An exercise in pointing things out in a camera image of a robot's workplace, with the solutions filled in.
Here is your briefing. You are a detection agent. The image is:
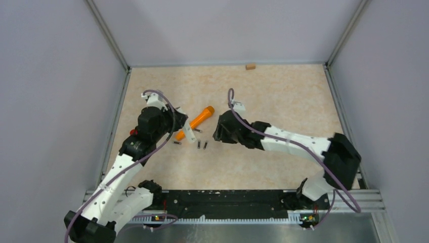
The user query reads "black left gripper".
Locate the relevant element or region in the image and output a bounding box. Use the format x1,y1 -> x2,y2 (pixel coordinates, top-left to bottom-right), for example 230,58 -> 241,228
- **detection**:
152,102 -> 187,142

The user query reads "long white remote control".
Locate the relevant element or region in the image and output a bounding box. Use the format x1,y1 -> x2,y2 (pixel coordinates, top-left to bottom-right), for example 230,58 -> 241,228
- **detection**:
175,118 -> 197,143

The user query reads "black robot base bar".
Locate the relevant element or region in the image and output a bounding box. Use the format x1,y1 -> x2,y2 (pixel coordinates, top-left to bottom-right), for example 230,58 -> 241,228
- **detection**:
143,189 -> 329,220

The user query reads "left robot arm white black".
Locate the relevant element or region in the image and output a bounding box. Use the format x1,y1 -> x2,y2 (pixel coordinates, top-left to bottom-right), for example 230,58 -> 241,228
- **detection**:
64,105 -> 188,242

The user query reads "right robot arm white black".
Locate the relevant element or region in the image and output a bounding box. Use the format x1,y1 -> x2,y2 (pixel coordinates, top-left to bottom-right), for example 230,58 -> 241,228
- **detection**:
213,110 -> 361,209

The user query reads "small brown wooden block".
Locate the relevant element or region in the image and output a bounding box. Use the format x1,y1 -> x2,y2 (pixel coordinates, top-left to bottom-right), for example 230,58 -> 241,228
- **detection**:
245,63 -> 256,70

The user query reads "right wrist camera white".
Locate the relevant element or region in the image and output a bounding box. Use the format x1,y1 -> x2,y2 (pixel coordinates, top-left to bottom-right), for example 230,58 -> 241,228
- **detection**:
232,101 -> 246,114

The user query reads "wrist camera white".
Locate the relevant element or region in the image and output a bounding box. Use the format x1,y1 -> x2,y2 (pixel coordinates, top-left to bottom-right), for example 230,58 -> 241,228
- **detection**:
232,101 -> 246,114
141,90 -> 167,111

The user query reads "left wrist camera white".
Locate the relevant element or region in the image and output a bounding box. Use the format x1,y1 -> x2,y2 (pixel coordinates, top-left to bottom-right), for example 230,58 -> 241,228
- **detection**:
141,90 -> 167,111

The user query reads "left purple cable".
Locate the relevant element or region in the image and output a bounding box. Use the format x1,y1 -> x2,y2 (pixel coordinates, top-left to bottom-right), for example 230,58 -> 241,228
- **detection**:
63,89 -> 180,243

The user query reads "purple cable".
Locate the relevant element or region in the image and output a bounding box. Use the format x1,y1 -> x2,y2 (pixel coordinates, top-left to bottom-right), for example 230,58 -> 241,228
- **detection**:
63,89 -> 180,243
228,88 -> 362,214

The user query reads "white slotted cable duct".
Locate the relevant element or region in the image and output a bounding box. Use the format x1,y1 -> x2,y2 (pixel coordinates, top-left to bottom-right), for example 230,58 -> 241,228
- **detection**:
129,211 -> 319,225

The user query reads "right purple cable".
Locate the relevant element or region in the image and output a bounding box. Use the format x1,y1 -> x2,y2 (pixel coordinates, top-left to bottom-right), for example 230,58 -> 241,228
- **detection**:
228,88 -> 362,214

